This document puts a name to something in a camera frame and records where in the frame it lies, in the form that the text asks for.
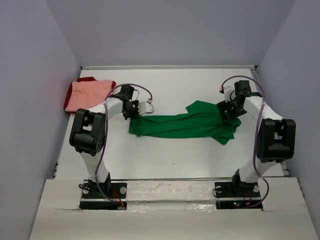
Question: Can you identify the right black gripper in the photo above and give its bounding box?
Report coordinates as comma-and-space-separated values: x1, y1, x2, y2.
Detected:
216, 96, 247, 123

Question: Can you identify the green t shirt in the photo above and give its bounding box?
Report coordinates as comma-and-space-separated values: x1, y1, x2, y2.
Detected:
128, 100, 242, 145

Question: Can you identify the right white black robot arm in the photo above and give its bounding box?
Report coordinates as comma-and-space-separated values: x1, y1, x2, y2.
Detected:
213, 76, 296, 199

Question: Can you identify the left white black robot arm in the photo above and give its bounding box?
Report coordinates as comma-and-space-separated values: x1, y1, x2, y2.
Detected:
69, 84, 139, 200

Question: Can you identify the pink folded t shirt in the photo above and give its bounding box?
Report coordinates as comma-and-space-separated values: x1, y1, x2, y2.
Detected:
66, 79, 118, 113

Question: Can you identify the dark red folded t shirt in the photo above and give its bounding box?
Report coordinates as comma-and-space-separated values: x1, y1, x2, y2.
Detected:
62, 77, 118, 116

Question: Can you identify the white foam front board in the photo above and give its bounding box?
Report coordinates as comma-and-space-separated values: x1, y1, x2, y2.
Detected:
30, 177, 317, 240

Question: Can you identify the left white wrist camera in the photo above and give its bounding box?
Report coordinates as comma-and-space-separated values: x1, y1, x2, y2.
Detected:
138, 101, 154, 116

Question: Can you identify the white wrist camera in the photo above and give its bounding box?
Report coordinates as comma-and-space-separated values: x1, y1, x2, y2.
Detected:
138, 101, 154, 116
219, 86, 236, 102

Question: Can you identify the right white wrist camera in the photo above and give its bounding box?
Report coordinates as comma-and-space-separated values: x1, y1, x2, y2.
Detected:
219, 86, 236, 102

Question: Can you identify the aluminium table frame rail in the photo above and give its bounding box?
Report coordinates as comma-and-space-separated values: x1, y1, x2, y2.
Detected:
80, 65, 257, 71

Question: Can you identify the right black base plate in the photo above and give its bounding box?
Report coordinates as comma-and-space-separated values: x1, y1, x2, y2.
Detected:
212, 181, 263, 210

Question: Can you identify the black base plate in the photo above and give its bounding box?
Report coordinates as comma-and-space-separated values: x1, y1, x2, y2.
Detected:
212, 181, 263, 210
78, 180, 128, 211

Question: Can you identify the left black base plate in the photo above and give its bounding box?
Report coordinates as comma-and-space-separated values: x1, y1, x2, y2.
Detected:
78, 180, 128, 211

